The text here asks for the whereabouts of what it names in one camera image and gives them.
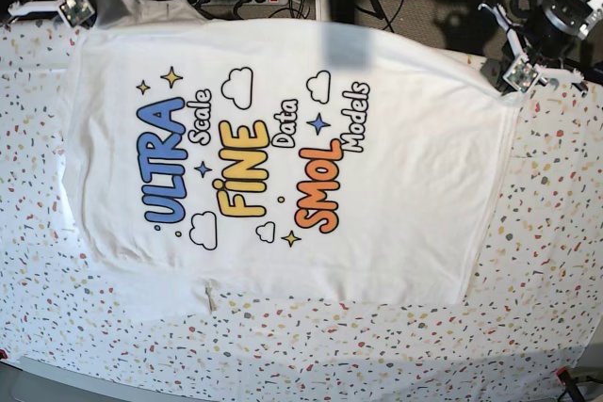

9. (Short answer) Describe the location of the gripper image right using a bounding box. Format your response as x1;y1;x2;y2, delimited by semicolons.
478;0;601;94

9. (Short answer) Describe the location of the white printed T-shirt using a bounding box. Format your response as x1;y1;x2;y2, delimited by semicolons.
62;19;520;305

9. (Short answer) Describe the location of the terrazzo patterned tablecloth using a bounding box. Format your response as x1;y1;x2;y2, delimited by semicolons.
1;22;602;401

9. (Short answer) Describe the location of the red clamp right corner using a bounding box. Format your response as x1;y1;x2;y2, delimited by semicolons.
556;367;586;402

